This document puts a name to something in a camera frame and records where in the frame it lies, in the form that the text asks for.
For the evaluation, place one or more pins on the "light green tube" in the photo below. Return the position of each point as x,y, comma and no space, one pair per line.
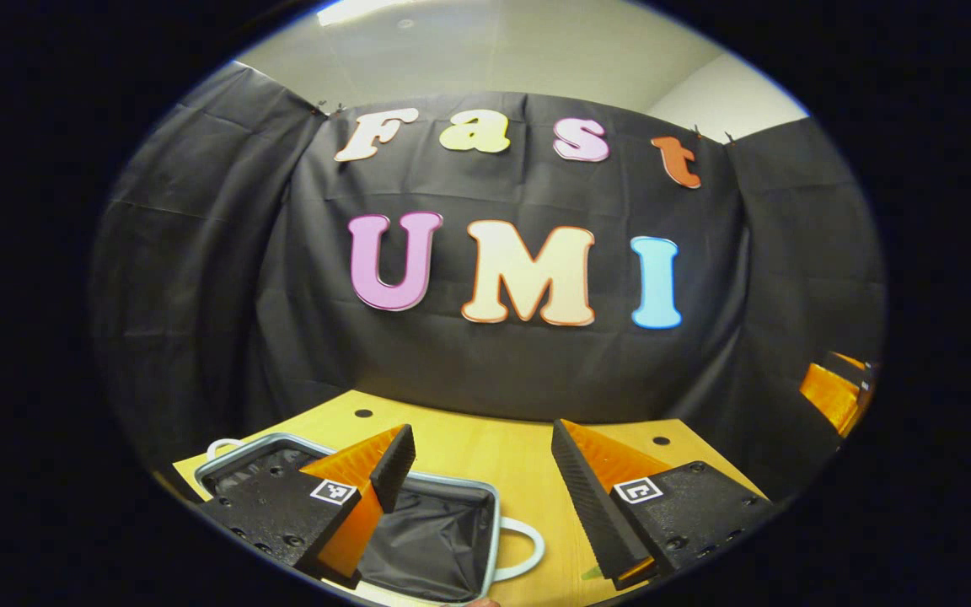
592,574

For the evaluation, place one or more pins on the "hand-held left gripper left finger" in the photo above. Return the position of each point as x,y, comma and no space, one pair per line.
397,468

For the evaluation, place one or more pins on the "pale blue suitcase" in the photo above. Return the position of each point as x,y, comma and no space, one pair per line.
435,539

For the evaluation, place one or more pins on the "black backdrop cloth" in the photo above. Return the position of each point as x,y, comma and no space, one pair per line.
452,362

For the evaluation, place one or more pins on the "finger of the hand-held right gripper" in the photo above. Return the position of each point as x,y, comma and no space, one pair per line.
831,396
865,375

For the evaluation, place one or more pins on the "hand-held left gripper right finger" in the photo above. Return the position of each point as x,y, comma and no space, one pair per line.
587,506

